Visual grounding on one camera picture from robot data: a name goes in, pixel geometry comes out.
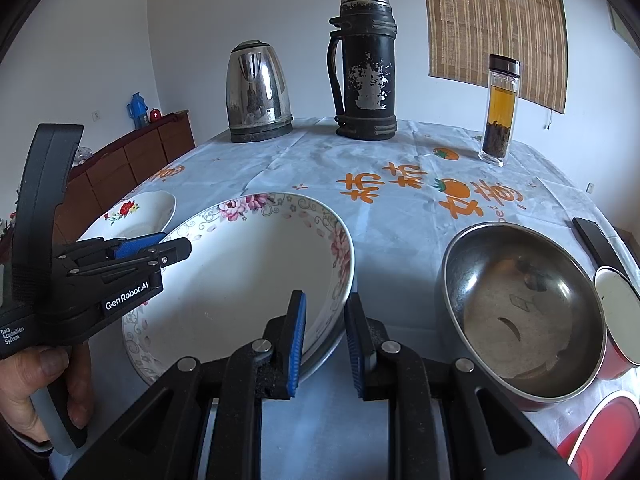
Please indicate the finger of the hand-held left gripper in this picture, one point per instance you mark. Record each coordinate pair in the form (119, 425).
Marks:
(172, 255)
(142, 245)

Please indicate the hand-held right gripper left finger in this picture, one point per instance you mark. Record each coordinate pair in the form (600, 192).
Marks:
(298, 340)

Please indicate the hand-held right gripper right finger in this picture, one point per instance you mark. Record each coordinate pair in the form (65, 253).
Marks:
(352, 340)

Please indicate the small red flower plate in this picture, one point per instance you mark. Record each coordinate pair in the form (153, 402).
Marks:
(140, 210)

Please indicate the large pink floral plate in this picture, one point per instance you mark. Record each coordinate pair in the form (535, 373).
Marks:
(225, 280)

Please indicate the red plastic bowl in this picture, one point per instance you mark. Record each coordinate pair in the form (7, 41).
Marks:
(600, 435)

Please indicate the person's left hand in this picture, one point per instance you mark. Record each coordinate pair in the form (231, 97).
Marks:
(25, 375)

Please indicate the brown wooden cabinet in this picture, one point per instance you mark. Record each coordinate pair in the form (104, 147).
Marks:
(125, 160)

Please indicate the small red ornament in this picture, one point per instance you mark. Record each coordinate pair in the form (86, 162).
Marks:
(155, 115)

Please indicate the blue thermos bottle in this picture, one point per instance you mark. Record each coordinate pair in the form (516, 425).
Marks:
(136, 110)

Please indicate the stainless steel bowl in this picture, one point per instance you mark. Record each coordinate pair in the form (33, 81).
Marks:
(515, 320)

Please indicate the stainless steel electric kettle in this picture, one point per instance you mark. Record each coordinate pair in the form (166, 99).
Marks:
(257, 90)

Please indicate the black smartphone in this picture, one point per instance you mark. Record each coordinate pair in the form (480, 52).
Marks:
(595, 240)

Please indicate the red bowl with white lid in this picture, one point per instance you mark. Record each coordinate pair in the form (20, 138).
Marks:
(620, 305)

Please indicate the glass tea bottle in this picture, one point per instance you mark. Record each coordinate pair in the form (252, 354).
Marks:
(497, 110)

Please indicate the worn black thermos flask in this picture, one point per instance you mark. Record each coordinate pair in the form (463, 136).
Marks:
(367, 60)

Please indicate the bamboo window blind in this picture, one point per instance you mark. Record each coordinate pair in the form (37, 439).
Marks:
(495, 25)

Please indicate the pale green wall panel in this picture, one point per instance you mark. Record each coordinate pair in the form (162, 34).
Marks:
(619, 22)

